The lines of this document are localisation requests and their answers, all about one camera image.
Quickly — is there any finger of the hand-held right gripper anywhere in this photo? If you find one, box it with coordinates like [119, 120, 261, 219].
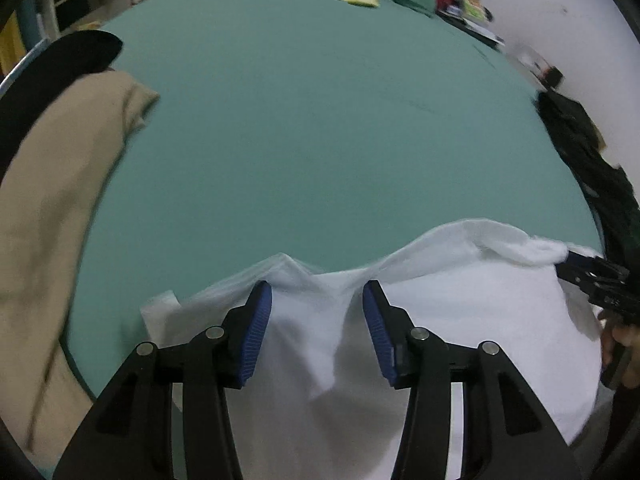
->
[555, 252, 603, 292]

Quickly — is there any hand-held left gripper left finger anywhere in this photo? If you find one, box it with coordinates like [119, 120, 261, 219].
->
[52, 280, 273, 480]

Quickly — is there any black jacket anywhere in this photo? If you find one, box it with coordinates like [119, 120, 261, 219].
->
[564, 147, 640, 268]

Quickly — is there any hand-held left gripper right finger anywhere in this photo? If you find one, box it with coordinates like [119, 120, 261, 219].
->
[362, 280, 583, 480]

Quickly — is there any folded black clothes pile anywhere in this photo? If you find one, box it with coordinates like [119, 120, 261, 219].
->
[534, 89, 610, 162]

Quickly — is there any person's right hand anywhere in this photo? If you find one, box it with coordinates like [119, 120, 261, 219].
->
[597, 310, 640, 368]

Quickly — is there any white box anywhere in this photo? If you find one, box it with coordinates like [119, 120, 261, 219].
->
[514, 44, 547, 72]

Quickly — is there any green bed sheet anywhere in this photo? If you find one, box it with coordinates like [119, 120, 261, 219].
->
[60, 0, 603, 480]

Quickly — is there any white hooded jacket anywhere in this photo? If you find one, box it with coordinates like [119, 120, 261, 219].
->
[140, 217, 604, 480]

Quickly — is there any black cloth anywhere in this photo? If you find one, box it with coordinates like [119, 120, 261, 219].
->
[0, 30, 124, 173]

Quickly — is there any beige cloth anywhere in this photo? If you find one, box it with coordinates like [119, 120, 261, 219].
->
[0, 69, 162, 472]

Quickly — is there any colourful snack pack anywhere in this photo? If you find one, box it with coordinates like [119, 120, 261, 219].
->
[461, 0, 494, 22]

